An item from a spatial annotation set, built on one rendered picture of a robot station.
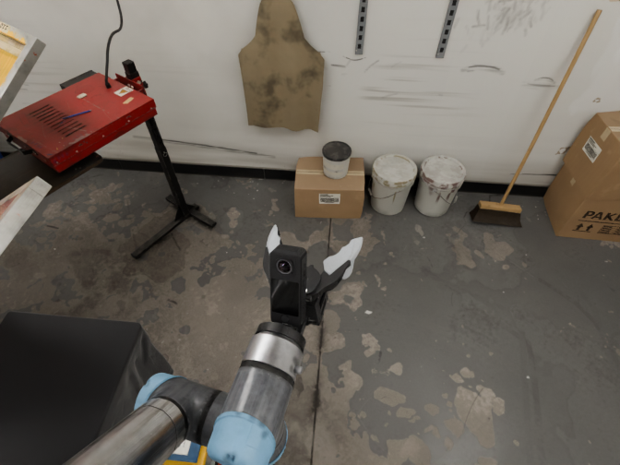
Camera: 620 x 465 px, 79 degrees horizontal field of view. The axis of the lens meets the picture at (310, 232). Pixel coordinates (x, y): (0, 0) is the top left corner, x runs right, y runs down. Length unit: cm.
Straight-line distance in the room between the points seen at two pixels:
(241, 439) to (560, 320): 254
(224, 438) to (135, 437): 10
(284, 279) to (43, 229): 302
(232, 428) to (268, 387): 6
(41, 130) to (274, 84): 132
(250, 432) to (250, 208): 258
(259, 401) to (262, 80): 230
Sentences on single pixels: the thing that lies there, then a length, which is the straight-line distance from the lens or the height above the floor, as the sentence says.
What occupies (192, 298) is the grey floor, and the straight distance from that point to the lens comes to 259.
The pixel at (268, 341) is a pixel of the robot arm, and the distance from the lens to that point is 51.
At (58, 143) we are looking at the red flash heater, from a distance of 206.
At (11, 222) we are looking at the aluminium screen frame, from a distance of 103.
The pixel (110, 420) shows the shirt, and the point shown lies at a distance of 142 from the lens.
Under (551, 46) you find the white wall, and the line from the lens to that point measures 277.
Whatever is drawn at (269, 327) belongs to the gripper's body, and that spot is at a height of 169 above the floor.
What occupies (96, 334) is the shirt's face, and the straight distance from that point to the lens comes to 151.
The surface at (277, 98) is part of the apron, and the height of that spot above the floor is 77.
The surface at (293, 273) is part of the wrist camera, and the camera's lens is 50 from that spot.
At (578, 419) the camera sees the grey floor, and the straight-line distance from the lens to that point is 263.
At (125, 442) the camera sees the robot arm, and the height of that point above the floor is 169.
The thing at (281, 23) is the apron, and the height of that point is 125.
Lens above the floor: 216
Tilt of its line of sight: 51 degrees down
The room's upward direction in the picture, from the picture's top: straight up
